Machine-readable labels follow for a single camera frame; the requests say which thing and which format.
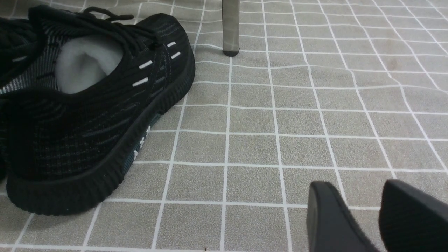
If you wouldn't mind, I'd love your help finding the grey grid-pattern cloth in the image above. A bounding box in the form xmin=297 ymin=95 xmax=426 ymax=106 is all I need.
xmin=1 ymin=0 xmax=448 ymax=252

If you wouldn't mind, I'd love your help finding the black knit sneaker left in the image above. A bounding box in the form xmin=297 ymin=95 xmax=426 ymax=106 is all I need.
xmin=0 ymin=18 xmax=37 ymax=181

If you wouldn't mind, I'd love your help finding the black knit sneaker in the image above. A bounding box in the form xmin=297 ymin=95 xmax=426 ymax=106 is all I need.
xmin=0 ymin=18 xmax=37 ymax=181
xmin=4 ymin=5 xmax=195 ymax=216

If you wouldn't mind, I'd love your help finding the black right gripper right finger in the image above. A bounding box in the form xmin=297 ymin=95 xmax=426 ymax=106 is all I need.
xmin=379 ymin=179 xmax=448 ymax=252

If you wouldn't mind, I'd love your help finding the black knit sneaker right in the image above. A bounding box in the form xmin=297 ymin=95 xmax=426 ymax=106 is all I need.
xmin=4 ymin=5 xmax=195 ymax=216

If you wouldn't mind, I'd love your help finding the stainless steel shoe rack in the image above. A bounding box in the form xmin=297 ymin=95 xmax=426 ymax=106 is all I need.
xmin=222 ymin=0 xmax=240 ymax=57

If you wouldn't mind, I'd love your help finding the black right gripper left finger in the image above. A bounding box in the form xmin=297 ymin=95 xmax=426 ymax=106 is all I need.
xmin=307 ymin=181 xmax=379 ymax=252

